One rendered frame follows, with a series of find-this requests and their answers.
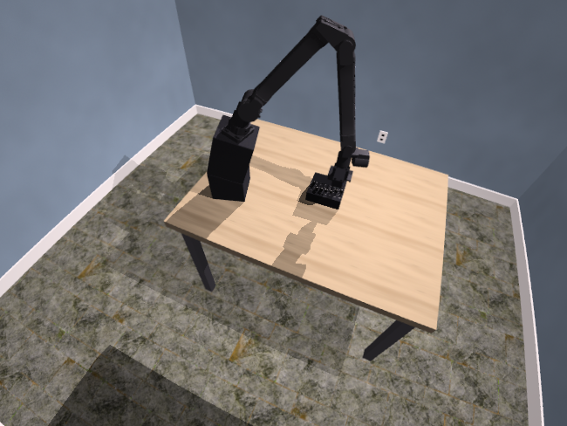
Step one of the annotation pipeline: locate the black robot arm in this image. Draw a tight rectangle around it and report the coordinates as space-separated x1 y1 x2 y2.
222 15 370 189

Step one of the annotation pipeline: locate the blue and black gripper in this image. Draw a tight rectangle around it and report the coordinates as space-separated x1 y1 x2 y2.
328 166 353 182

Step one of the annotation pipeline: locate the black fader panel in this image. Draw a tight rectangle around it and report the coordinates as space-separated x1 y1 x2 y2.
305 172 347 210

